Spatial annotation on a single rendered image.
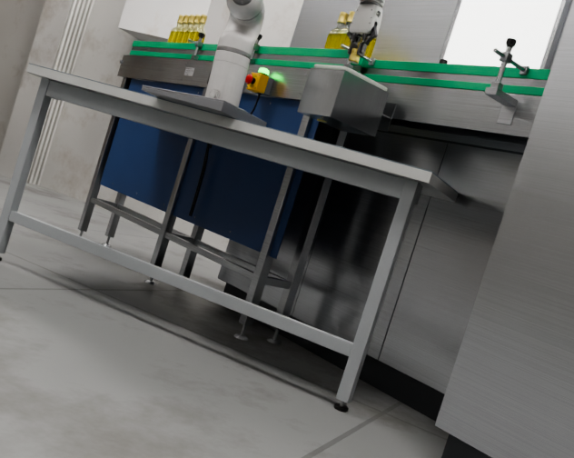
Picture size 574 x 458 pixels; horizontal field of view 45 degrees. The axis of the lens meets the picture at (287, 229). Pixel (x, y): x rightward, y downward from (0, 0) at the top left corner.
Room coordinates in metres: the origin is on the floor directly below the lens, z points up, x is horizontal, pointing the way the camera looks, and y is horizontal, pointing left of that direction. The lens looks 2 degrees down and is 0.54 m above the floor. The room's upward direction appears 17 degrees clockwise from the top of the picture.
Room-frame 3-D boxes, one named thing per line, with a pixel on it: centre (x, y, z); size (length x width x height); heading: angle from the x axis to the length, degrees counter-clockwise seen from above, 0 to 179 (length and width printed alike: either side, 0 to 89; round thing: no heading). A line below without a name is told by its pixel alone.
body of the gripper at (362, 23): (2.39, -0.04, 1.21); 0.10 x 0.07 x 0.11; 42
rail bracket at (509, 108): (2.04, -0.47, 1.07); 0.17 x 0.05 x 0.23; 131
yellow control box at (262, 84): (2.81, 0.28, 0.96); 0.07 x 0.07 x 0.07; 41
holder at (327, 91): (2.39, -0.07, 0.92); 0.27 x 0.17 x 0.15; 131
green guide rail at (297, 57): (3.21, 0.54, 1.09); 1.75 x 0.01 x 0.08; 41
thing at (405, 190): (2.38, 0.35, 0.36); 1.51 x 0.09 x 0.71; 67
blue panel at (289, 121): (3.24, 0.46, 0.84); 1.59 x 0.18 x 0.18; 41
